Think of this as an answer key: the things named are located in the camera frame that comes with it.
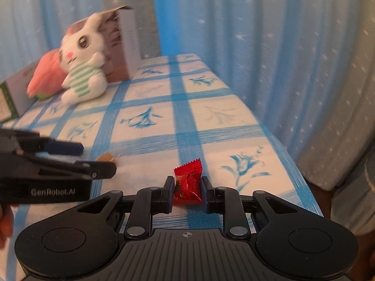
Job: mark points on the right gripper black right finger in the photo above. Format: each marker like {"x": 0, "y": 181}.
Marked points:
{"x": 226, "y": 202}

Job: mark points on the white rabbit plush toy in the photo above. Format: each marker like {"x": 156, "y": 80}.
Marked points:
{"x": 82, "y": 57}

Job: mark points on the pink peach plush toy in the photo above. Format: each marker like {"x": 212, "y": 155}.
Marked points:
{"x": 48, "y": 76}

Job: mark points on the blue star curtain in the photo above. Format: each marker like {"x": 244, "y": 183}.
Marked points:
{"x": 304, "y": 67}

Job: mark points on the green white carton box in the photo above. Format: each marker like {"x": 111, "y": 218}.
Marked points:
{"x": 14, "y": 99}

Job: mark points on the left hand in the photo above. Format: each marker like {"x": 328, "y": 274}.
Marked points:
{"x": 6, "y": 224}

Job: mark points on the blue white checked tablecloth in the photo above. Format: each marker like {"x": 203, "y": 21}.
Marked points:
{"x": 173, "y": 111}

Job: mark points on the red foil candy packet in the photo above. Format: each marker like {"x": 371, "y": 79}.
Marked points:
{"x": 187, "y": 184}

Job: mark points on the white brown paper box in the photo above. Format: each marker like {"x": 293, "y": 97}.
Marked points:
{"x": 122, "y": 53}

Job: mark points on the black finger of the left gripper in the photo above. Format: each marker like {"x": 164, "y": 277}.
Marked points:
{"x": 49, "y": 168}
{"x": 32, "y": 142}

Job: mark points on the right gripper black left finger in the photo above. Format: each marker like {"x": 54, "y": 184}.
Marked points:
{"x": 149, "y": 202}

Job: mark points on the brown round candy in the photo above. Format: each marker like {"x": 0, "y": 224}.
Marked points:
{"x": 107, "y": 157}

